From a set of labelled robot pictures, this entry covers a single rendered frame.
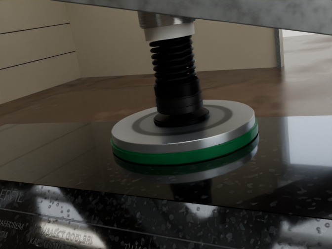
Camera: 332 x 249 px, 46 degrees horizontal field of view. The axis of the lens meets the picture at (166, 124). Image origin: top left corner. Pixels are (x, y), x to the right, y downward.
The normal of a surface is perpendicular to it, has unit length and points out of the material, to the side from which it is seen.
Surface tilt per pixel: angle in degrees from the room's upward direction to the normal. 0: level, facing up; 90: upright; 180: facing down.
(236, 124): 0
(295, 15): 90
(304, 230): 45
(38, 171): 0
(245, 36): 90
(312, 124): 0
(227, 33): 90
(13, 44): 90
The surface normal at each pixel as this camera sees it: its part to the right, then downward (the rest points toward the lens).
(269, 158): -0.15, -0.95
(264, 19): -0.01, 0.29
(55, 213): -0.43, -0.44
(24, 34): 0.86, 0.02
